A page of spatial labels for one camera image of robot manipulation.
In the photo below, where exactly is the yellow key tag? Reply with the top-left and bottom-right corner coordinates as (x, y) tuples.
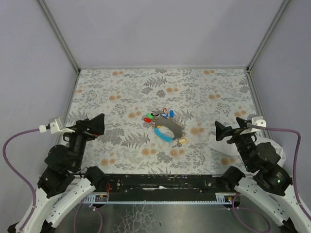
(172, 138), (188, 148)

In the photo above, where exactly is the bunch of coloured key tags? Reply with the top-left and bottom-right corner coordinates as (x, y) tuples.
(143, 108), (184, 143)

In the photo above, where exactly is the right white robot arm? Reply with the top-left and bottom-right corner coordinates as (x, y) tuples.
(215, 116), (311, 233)

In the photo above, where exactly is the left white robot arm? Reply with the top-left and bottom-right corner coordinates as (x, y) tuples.
(2, 114), (105, 233)

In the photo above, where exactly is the floral patterned mat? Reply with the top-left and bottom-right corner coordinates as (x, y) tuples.
(66, 68), (256, 175)

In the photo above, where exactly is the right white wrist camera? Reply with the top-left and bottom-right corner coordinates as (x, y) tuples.
(242, 116), (267, 134)

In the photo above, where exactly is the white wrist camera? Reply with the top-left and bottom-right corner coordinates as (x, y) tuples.
(242, 116), (267, 134)
(39, 117), (75, 134)

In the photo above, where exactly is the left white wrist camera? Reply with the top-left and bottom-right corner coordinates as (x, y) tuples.
(39, 117), (75, 134)

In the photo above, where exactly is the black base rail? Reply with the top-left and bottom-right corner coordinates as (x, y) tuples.
(79, 173), (243, 202)

